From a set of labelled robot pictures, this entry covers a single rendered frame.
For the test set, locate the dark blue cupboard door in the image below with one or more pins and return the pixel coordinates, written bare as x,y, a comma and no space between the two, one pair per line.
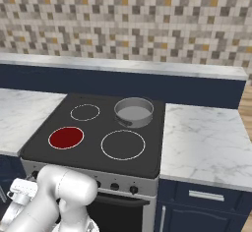
200,219

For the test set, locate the dark blue cupboard run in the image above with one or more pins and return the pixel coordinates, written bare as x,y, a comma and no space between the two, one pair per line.
11,167

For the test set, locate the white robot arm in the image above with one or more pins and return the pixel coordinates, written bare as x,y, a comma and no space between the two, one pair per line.
62,186

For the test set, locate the grey round pot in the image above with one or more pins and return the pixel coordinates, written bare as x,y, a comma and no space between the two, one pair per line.
134,113

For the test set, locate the dark blue drawer front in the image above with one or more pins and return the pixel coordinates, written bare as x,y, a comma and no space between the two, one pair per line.
236,196

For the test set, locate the dark blue raised counter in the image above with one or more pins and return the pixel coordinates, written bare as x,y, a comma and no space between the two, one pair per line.
131,82

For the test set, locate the black hob steel stove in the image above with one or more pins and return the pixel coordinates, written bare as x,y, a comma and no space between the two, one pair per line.
98,134

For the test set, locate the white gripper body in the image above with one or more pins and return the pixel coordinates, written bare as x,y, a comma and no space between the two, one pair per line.
23,190

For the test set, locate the black oven door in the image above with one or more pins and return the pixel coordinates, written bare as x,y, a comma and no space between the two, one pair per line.
121,218

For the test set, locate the black stove knob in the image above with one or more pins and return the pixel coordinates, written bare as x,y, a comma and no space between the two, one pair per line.
133,189
114,186
98,184
34,174

